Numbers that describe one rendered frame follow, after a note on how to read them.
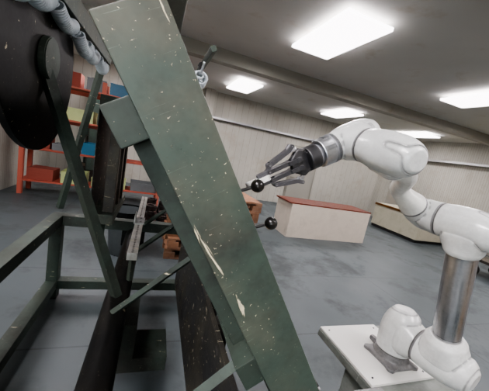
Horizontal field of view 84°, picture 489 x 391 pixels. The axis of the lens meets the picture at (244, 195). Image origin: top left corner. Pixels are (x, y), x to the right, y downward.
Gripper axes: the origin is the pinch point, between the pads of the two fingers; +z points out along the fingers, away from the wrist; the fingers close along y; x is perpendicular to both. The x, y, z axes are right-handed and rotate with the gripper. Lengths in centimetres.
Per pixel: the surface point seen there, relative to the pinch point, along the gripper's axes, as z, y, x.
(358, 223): -311, -324, -426
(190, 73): 11.5, 28.9, 26.0
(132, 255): 57, -28, -64
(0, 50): 54, 63, -39
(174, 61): 13.2, 31.2, 26.0
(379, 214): -517, -461, -609
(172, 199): 23.2, 8.2, 13.0
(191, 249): 24.3, -4.5, 13.0
